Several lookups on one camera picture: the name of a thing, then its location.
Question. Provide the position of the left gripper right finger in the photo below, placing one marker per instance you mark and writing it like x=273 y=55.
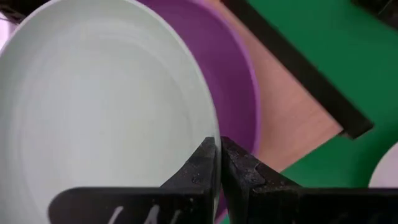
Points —
x=264 y=202

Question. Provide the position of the pale mint plate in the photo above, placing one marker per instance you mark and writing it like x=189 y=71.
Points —
x=93 y=93

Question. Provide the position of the purple plate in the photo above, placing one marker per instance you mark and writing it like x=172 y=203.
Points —
x=224 y=62

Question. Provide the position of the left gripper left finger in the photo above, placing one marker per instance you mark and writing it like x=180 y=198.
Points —
x=186 y=199

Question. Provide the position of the beige plate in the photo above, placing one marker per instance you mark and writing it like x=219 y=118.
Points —
x=387 y=168

